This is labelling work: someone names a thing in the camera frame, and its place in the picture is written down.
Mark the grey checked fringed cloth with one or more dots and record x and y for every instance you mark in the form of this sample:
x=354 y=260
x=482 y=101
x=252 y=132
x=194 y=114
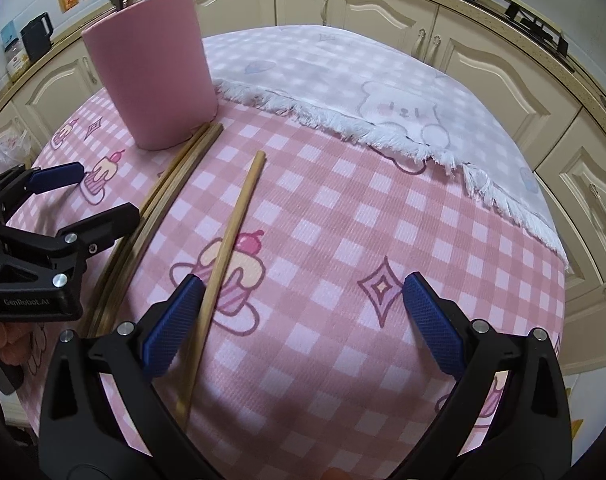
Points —
x=333 y=75

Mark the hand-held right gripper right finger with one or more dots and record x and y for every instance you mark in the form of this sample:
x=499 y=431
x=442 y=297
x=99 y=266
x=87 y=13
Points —
x=433 y=325

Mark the pink checked tablecloth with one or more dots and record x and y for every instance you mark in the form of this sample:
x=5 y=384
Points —
x=333 y=320

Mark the person's left hand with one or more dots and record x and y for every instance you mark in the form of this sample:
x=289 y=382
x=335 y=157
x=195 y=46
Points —
x=0 y=345

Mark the black jug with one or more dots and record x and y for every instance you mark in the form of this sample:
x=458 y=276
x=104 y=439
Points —
x=35 y=37

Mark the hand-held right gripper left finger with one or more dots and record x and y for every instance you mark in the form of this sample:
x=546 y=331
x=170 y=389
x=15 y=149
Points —
x=175 y=325

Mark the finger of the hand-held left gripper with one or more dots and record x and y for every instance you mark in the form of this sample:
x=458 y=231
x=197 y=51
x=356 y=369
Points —
x=108 y=220
x=58 y=175

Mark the white plastic bag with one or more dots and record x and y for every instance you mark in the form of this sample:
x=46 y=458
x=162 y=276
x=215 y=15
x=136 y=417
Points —
x=5 y=150

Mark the bundle of wooden chopsticks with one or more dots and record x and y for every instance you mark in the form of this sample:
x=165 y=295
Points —
x=183 y=170

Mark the long wooden chopstick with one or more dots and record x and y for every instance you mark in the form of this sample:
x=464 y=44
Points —
x=238 y=215

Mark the pink cup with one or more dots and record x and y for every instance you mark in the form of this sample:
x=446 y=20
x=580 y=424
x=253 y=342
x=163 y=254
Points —
x=150 y=70

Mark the jar with blue lid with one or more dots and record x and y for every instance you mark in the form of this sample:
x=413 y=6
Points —
x=17 y=60

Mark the cream kitchen cabinets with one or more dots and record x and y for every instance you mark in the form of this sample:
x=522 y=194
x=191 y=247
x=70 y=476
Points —
x=373 y=10

